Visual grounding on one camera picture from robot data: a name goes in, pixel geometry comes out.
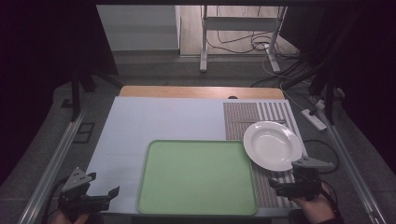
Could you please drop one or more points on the white plate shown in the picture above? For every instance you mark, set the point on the white plate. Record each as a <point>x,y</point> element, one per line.
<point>271,146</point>

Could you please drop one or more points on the white metal stand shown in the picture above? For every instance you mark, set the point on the white metal stand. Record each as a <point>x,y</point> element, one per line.
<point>239,23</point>

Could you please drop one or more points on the person's right hand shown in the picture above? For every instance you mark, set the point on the person's right hand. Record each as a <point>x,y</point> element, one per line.
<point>317,209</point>

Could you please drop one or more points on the light blue table mat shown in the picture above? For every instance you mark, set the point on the light blue table mat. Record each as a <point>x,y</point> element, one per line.
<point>155,119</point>

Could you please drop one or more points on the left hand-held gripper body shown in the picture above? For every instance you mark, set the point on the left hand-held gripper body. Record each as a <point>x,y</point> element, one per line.
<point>76,193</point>

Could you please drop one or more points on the black curtain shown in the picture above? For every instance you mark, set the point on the black curtain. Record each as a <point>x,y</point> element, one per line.
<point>40,62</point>
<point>367,77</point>

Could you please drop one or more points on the white power strip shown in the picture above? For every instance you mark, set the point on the white power strip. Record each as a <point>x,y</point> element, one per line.
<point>313,119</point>

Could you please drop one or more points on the striped grey placemat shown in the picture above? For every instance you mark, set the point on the striped grey placemat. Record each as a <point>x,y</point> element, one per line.
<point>241,119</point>

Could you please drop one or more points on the black floor frame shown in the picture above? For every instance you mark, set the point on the black floor frame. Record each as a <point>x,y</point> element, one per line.
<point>84,133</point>

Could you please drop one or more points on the green tray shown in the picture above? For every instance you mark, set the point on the green tray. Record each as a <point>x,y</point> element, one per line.
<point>196,178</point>

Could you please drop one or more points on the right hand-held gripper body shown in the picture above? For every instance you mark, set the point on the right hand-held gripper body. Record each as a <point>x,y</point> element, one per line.
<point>306,180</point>

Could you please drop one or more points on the person's left hand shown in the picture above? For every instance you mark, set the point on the person's left hand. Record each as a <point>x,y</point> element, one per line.
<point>67,218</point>

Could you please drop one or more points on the black tripod stand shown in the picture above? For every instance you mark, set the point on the black tripod stand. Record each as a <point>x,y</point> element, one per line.
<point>75,93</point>
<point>327,90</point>

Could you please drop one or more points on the aluminium rail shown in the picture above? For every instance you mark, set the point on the aluminium rail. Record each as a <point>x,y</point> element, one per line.
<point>355,168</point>
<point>53,168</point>

